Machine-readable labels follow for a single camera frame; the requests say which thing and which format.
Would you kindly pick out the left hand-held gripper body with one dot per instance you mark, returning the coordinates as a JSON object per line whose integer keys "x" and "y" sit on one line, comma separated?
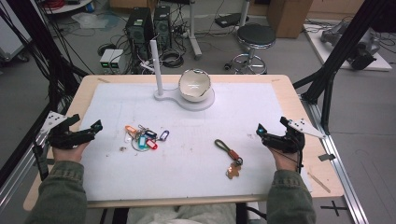
{"x": 63, "y": 137}

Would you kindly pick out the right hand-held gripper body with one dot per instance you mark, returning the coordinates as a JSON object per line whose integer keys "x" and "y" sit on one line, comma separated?
{"x": 288, "y": 143}

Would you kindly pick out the white stand with pole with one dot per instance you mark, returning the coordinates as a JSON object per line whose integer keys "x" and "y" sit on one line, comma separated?
{"x": 193, "y": 104}

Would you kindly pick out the person's right hand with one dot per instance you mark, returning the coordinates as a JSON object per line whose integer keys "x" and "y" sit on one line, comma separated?
{"x": 286, "y": 161}

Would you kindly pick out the person's left hand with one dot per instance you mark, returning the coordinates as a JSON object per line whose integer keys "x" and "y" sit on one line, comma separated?
{"x": 68, "y": 154}

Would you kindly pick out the grey tape piece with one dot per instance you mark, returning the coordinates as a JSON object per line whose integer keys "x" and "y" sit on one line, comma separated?
{"x": 327, "y": 157}

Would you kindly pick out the thin wooden stick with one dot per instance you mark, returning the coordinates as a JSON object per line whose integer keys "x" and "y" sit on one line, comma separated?
{"x": 319, "y": 182}

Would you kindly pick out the white power supply unit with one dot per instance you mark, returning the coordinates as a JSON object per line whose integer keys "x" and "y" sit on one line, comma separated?
{"x": 106, "y": 60}
{"x": 117, "y": 60}

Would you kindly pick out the black tape cross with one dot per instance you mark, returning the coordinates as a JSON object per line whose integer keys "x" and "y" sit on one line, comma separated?
{"x": 334, "y": 207}

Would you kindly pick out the white chipped bowl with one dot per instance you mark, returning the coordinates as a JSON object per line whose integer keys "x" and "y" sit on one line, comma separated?
{"x": 194, "y": 85}

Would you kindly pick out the white table mat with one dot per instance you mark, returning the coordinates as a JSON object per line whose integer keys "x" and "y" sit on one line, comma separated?
{"x": 186, "y": 174}

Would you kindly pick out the black round stool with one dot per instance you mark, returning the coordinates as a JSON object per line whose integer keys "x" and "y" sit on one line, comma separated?
{"x": 256, "y": 35}

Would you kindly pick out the clear plastic bag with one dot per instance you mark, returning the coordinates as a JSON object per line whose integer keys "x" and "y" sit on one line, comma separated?
{"x": 91, "y": 20}

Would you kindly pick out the large black computer tower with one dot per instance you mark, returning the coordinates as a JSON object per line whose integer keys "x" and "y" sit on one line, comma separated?
{"x": 138, "y": 28}

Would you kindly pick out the person's legs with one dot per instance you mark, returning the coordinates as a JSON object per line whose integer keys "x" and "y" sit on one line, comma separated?
{"x": 186, "y": 214}

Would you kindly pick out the flat black device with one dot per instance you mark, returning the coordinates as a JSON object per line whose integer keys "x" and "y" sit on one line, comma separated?
{"x": 229, "y": 20}

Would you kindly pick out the brown cardboard box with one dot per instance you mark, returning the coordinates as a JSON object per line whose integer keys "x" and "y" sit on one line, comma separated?
{"x": 288, "y": 17}

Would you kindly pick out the white metal desk leg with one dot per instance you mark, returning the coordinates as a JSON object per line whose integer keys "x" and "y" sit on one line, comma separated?
{"x": 193, "y": 31}
{"x": 244, "y": 12}

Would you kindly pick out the slim black computer tower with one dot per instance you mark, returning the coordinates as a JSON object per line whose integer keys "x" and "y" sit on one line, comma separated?
{"x": 162, "y": 25}

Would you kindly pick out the white floor board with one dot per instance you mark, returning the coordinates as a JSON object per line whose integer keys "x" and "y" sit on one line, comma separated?
{"x": 381, "y": 63}

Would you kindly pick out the round white table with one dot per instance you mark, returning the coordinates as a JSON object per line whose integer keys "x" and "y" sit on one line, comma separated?
{"x": 67, "y": 6}

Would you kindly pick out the aluminium rail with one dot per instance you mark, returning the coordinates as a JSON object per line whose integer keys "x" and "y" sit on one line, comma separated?
{"x": 15, "y": 183}
{"x": 339, "y": 174}

